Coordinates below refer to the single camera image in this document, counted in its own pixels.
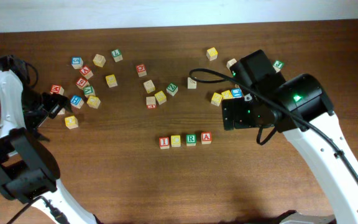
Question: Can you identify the yellow C block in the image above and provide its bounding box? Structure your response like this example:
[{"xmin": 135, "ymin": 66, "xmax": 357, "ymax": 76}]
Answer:
[{"xmin": 170, "ymin": 135, "xmax": 181, "ymax": 147}]

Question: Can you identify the wooden block centre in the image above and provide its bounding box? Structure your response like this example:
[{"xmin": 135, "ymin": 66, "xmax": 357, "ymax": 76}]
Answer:
[{"xmin": 144, "ymin": 80, "xmax": 155, "ymax": 93}]

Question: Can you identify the red Q block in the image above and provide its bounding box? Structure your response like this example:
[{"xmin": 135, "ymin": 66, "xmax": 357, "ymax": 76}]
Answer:
[{"xmin": 135, "ymin": 64, "xmax": 147, "ymax": 77}]

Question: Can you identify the yellow block upper left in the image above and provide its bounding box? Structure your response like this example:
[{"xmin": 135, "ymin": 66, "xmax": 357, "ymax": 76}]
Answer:
[{"xmin": 105, "ymin": 75, "xmax": 117, "ymax": 88}]

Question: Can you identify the green T block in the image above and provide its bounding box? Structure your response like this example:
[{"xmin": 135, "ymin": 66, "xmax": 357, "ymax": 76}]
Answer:
[{"xmin": 111, "ymin": 49, "xmax": 123, "ymax": 62}]

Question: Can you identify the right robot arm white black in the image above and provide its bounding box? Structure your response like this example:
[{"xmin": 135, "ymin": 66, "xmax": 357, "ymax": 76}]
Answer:
[{"xmin": 222, "ymin": 50, "xmax": 358, "ymax": 223}]

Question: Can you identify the green R block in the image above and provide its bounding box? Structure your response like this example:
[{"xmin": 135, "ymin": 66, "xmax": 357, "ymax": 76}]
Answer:
[{"xmin": 186, "ymin": 134, "xmax": 197, "ymax": 146}]

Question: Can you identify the yellow block top right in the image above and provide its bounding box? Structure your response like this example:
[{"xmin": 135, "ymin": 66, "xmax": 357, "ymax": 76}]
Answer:
[{"xmin": 206, "ymin": 47, "xmax": 218, "ymax": 61}]

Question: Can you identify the yellow G block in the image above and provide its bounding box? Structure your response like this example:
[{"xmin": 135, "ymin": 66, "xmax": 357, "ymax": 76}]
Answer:
[{"xmin": 221, "ymin": 90, "xmax": 233, "ymax": 100}]

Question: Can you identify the red M block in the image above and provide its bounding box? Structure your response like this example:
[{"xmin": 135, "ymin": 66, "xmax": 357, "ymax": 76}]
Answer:
[{"xmin": 50, "ymin": 85, "xmax": 65, "ymax": 95}]

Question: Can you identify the wooden block blue D side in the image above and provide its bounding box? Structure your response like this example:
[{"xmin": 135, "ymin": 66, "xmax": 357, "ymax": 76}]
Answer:
[{"xmin": 226, "ymin": 58, "xmax": 237, "ymax": 69}]

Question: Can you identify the blue H block far-left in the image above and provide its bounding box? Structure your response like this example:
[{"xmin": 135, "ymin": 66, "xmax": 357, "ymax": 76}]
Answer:
[{"xmin": 58, "ymin": 108, "xmax": 65, "ymax": 115}]

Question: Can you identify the red a block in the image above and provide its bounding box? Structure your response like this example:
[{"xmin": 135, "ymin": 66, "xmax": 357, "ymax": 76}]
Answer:
[
  {"xmin": 201, "ymin": 132, "xmax": 212, "ymax": 144},
  {"xmin": 80, "ymin": 65, "xmax": 94, "ymax": 80}
]

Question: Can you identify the green J block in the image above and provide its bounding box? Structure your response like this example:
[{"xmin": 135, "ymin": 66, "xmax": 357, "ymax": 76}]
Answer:
[{"xmin": 273, "ymin": 60, "xmax": 284, "ymax": 72}]

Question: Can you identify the red I block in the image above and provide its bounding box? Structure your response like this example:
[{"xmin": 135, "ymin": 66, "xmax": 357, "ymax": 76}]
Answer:
[{"xmin": 158, "ymin": 137, "xmax": 170, "ymax": 149}]

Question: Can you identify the yellow block bottom left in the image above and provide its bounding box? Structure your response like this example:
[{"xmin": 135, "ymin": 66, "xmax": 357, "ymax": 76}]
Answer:
[{"xmin": 65, "ymin": 116, "xmax": 79, "ymax": 129}]

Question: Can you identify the blue H block tilted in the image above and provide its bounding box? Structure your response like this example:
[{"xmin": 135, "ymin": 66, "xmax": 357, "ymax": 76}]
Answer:
[{"xmin": 70, "ymin": 95, "xmax": 84, "ymax": 109}]

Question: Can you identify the blue S block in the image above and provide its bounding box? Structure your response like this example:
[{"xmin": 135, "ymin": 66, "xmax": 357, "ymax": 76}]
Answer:
[{"xmin": 71, "ymin": 57, "xmax": 83, "ymax": 70}]

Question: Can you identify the yellow block beside H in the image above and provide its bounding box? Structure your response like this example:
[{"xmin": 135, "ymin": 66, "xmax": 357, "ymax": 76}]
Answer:
[{"xmin": 86, "ymin": 96, "xmax": 101, "ymax": 109}]

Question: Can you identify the red 6 block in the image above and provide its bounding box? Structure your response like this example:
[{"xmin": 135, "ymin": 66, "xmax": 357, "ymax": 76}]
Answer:
[{"xmin": 76, "ymin": 77, "xmax": 90, "ymax": 90}]

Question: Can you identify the wooden block red side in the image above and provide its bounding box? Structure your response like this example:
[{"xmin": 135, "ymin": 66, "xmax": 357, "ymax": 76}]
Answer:
[{"xmin": 146, "ymin": 96, "xmax": 157, "ymax": 109}]

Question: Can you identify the green Z block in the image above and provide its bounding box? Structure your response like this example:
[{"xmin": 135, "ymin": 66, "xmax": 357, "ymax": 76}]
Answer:
[{"xmin": 166, "ymin": 83, "xmax": 178, "ymax": 96}]

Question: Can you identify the green W block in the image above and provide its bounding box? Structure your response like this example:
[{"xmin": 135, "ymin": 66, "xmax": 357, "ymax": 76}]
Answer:
[{"xmin": 83, "ymin": 86, "xmax": 96, "ymax": 98}]

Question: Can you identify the yellow S block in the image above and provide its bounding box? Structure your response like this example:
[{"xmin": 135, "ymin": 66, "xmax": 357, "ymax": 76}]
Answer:
[{"xmin": 211, "ymin": 93, "xmax": 223, "ymax": 106}]

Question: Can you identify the plain wooden block top-left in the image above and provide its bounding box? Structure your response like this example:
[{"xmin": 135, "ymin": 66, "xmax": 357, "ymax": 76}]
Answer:
[{"xmin": 93, "ymin": 54, "xmax": 106, "ymax": 67}]

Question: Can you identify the white wooden block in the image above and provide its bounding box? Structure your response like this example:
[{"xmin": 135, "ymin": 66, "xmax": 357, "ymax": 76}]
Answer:
[{"xmin": 187, "ymin": 77, "xmax": 197, "ymax": 90}]

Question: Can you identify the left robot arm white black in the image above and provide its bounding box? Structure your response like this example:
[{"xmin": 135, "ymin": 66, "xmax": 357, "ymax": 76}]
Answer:
[{"xmin": 0, "ymin": 55, "xmax": 100, "ymax": 223}]

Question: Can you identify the yellow block centre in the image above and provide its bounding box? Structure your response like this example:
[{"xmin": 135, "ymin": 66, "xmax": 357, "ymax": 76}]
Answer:
[{"xmin": 154, "ymin": 91, "xmax": 167, "ymax": 105}]

